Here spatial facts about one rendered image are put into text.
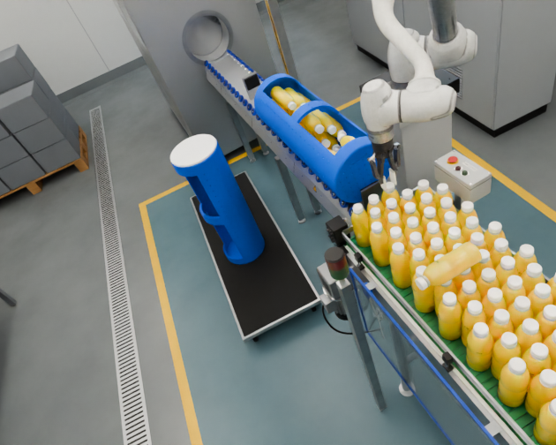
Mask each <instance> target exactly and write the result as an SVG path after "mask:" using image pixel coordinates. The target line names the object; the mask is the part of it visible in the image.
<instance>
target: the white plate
mask: <svg viewBox="0 0 556 445"><path fill-rule="evenodd" d="M216 145H217V142H216V139H215V137H213V136H212V135H209V134H199V135H195V136H192V137H190V138H188V139H186V140H184V141H182V142H181V143H179V144H178V145H177V146H176V147H175V148H174V150H173V151H172V153H171V155H170V160H171V162H172V163H173V164H174V165H175V166H177V167H190V166H192V165H195V164H198V163H200V162H203V161H204V160H206V158H207V157H209V156H210V155H211V154H212V153H213V151H214V150H215V148H216Z"/></svg>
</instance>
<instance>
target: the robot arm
mask: <svg viewBox="0 0 556 445"><path fill-rule="evenodd" d="M427 4H428V9H429V14H430V19H431V24H432V31H431V32H430V34H429V35H427V36H424V35H419V33H418V32H417V31H416V30H414V29H409V28H404V27H403V26H402V25H401V24H400V23H399V22H398V20H397V19H396V17H395V16H394V12H393V7H394V0H372V8H373V15H374V18H375V21H376V23H377V25H378V27H379V30H380V31H381V32H382V33H383V34H384V35H385V36H386V37H387V38H388V39H389V40H390V42H389V45H388V50H387V62H388V69H389V72H390V77H391V81H389V82H387V83H386V81H384V80H383V79H374V80H371V81H369V82H367V83H366V84H365V85H364V87H363V89H362V93H361V99H360V103H361V112H362V117H363V120H364V122H365V124H366V130H367V133H368V138H369V140H370V141H371V142H372V149H373V153H372V157H371V158H367V161H368V162H369V163H370V166H371V170H372V175H373V176H374V177H375V178H376V179H378V180H379V183H380V184H381V188H383V189H384V190H385V191H387V183H386V177H385V176H383V174H384V163H385V159H386V158H387V160H388V163H389V165H390V168H389V175H390V179H391V182H392V183H394V185H397V183H396V178H395V177H396V176H397V172H396V171H398V169H397V168H398V167H400V166H401V158H400V149H401V145H400V144H399V143H397V142H395V143H394V140H393V137H394V124H397V123H422V122H429V121H434V120H438V119H441V118H444V117H447V116H449V115H450V114H451V113H452V112H453V111H454V110H455V104H456V96H457V93H456V92H455V90H454V89H453V88H452V87H450V86H447V85H441V82H440V80H439V79H437V78H436V77H435V75H434V70H440V69H446V68H452V67H456V66H460V65H463V64H466V63H468V62H469V61H471V60H472V59H473V58H474V57H475V56H476V54H477V35H476V34H475V33H474V32H473V31H471V30H469V29H465V28H464V27H463V26H462V25H461V24H460V23H459V22H457V18H456V9H455V0H427ZM393 150H394V159H393V155H392V152H393ZM375 158H377V167H376V163H375Z"/></svg>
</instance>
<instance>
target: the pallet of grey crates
mask: <svg viewBox="0 0 556 445"><path fill-rule="evenodd" d="M73 164H74V165H75V166H76V167H77V168H78V170H79V171H80V172H82V171H84V170H88V169H89V162H88V152H87V142H86V134H85V133H84V131H83V130H82V129H81V127H80V126H79V125H77V123H76V122H75V120H74V119H73V118H72V116H71V115H70V113H69V112H68V110H67V109H66V108H65V107H64V105H63V104H62V103H61V102H60V101H59V99H58V98H57V96H56V95H55V93H54V92H53V91H52V89H51V88H50V86H49V84H48V83H47V81H46V80H45V79H44V78H43V77H42V75H41V74H40V72H39V71H38V70H37V68H36V67H35V66H34V64H33V63H32V62H31V60H30V59H29V58H28V56H27V55H26V53H25V52H24V50H23V49H22V48H21V47H20V46H19V44H15V45H13V46H11V47H9V48H7V49H4V50H2V51H0V199H2V198H3V197H5V196H7V195H9V194H11V193H13V192H16V191H18V190H20V189H22V188H24V187H26V188H27V189H28V190H29V191H30V192H31V193H32V194H33V195H35V194H36V193H38V192H41V191H42V182H43V179H44V178H45V177H47V176H50V175H52V174H54V173H56V172H58V171H59V170H62V169H64V168H67V167H69V166H71V165H73Z"/></svg>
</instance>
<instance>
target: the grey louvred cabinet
mask: <svg viewBox="0 0 556 445"><path fill-rule="evenodd" d="M346 3H347V7H348V13H349V22H350V28H351V33H352V39H353V42H354V43H355V44H356V45H357V49H358V50H359V51H361V52H362V53H364V54H366V55H367V56H368V57H370V58H371V59H373V60H374V61H376V62H377V63H379V64H381V65H383V66H384V67H386V68H387V69H388V62H387V50H388V45H389V42H390V40H389V39H388V38H387V37H386V36H385V35H384V34H383V33H382V32H381V31H380V30H379V27H378V25H377V23H376V21H375V18H374V15H373V8H372V0H346ZM455 9H456V18H457V22H459V23H460V24H461V25H462V26H463V27H464V28H465V29H469V30H471V31H473V32H474V33H475V34H476V35H477V54H476V56H475V57H474V58H473V59H472V60H471V61H469V62H468V63H466V64H463V65H460V66H456V67H452V68H446V69H443V70H445V71H446V72H449V73H451V74H453V75H455V76H456V77H458V78H460V92H459V93H457V96H456V104H455V110H454V112H455V113H456V114H458V115H460V116H461V117H463V118H465V119H466V120H468V121H469V122H471V123H472V124H474V125H475V126H477V127H478V128H480V129H481V130H483V131H485V132H487V133H488V134H490V135H491V136H493V137H494V138H495V137H497V136H499V135H501V134H502V133H504V132H507V131H509V130H511V129H513V128H515V127H516V126H518V125H520V124H523V123H525V122H527V121H529V120H531V119H532V118H534V117H537V116H539V115H541V114H543V113H545V112H546V108H547V103H549V102H551V99H552V90H553V84H554V80H555V74H556V0H455ZM393 12H394V16H395V17H396V19H397V20H398V22H399V23H400V24H401V25H402V26H403V27H404V28H409V29H414V30H416V31H417V32H418V33H419V35H424V36H427V35H429V34H430V32H431V31H432V24H431V19H430V14H429V9H428V4H427V0H394V7H393ZM388 70H389V69H388Z"/></svg>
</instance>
